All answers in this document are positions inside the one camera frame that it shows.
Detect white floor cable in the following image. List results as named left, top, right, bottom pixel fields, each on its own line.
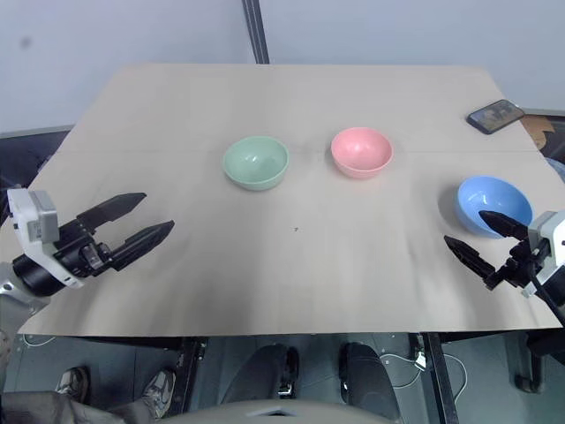
left=378, top=350, right=469, bottom=390

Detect brown cardboard box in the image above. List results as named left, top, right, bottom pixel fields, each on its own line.
left=522, top=113, right=565, bottom=156

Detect blue bowl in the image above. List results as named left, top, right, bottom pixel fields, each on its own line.
left=456, top=175, right=534, bottom=240

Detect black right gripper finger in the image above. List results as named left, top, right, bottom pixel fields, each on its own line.
left=442, top=234, right=499, bottom=284
left=478, top=209, right=530, bottom=242

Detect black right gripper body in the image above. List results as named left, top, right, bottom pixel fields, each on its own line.
left=485, top=237, right=551, bottom=292

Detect grey sneaker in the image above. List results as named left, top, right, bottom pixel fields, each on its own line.
left=54, top=365, right=92, bottom=404
left=139, top=368, right=177, bottom=420

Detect black smartphone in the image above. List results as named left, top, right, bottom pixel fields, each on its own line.
left=466, top=98, right=527, bottom=135

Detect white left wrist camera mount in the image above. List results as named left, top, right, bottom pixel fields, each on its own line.
left=6, top=187, right=85, bottom=291

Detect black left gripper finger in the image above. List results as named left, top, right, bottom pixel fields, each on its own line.
left=109, top=219, right=176, bottom=271
left=76, top=192, right=148, bottom=233

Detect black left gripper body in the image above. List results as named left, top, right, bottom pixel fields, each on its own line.
left=52, top=217, right=116, bottom=279

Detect dark rounded robot foot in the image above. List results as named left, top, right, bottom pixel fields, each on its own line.
left=336, top=341, right=403, bottom=408
left=219, top=343, right=302, bottom=408

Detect black table leg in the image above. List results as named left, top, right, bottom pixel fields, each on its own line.
left=174, top=337, right=209, bottom=410
left=421, top=330, right=465, bottom=424

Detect dark trouser legs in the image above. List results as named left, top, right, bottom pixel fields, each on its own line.
left=0, top=390, right=149, bottom=424

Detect black vertical post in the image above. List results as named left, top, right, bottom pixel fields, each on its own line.
left=241, top=0, right=271, bottom=65

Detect green bowl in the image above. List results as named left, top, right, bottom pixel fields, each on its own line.
left=222, top=135, right=290, bottom=193

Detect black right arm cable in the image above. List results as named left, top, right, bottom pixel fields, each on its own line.
left=527, top=264, right=565, bottom=329

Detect black wheeled stand base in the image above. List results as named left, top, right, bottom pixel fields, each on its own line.
left=506, top=325, right=565, bottom=395

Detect red bowl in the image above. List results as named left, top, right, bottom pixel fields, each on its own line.
left=330, top=126, right=395, bottom=180

